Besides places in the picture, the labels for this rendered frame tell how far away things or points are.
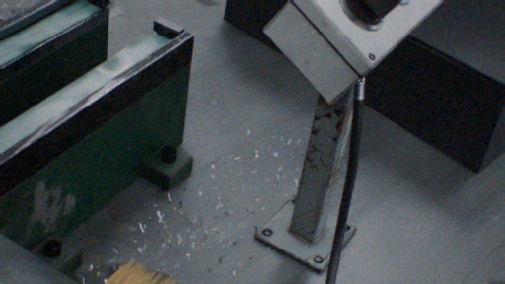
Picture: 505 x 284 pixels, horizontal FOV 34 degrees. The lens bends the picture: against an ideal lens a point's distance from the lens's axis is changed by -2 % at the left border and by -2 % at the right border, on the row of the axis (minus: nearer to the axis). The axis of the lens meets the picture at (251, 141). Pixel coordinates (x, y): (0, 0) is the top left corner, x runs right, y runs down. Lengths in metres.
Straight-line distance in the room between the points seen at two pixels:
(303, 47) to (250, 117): 0.34
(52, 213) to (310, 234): 0.23
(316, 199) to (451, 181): 0.20
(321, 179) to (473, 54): 0.25
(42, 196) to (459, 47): 0.44
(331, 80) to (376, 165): 0.32
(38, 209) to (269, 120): 0.31
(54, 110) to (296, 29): 0.23
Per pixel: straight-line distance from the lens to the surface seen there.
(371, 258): 0.78
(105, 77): 0.74
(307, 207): 0.75
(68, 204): 0.73
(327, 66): 0.57
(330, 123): 0.69
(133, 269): 0.72
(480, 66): 0.87
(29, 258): 0.29
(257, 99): 0.94
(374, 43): 0.57
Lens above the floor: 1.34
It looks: 38 degrees down
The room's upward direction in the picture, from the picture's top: 9 degrees clockwise
